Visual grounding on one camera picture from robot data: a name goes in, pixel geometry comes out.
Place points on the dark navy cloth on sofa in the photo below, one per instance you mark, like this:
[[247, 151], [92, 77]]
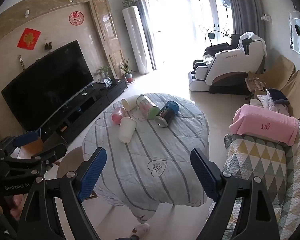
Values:
[[278, 97]]

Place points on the white standing air conditioner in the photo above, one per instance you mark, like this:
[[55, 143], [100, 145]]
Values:
[[137, 38]]

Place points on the triangle pattern sofa cover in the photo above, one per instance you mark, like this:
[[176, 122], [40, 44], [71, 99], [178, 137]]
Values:
[[278, 165]]

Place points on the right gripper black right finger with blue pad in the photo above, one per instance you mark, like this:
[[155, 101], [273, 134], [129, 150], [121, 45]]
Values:
[[256, 217]]

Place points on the large black television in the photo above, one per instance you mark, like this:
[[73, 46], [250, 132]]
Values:
[[45, 86]]

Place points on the glass globe ornament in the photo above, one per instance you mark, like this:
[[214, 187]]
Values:
[[107, 82]]

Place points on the pink plastic cup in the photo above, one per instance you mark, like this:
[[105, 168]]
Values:
[[117, 115]]

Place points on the blue black tin can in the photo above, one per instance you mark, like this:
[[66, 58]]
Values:
[[167, 114]]

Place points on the grey striped right curtain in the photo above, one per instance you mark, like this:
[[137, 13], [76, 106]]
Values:
[[246, 15]]

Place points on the pink folded towel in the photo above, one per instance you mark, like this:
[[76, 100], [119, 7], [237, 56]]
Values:
[[264, 123]]

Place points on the red fu paper square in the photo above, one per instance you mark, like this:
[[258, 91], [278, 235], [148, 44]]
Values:
[[28, 39]]

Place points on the potted plant red pot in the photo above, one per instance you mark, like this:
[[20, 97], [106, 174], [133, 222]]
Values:
[[124, 66]]

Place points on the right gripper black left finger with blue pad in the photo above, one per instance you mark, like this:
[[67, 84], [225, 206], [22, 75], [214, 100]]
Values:
[[40, 219]]

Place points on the tan sofa cushions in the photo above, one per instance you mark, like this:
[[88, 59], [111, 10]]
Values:
[[284, 77]]

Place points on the pink canister green lid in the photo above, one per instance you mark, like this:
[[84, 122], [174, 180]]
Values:
[[147, 106]]

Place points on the brown wooden stool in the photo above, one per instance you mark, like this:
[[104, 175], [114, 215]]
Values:
[[70, 162]]

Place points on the black tv cabinet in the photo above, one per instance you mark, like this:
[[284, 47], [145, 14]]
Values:
[[75, 115]]

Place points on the white paper cup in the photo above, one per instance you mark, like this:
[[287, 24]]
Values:
[[126, 129], [129, 103]]

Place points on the round red paper cutting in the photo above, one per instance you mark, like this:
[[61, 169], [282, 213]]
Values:
[[76, 18]]

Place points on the white massage chair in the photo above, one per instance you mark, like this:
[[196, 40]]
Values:
[[224, 67]]

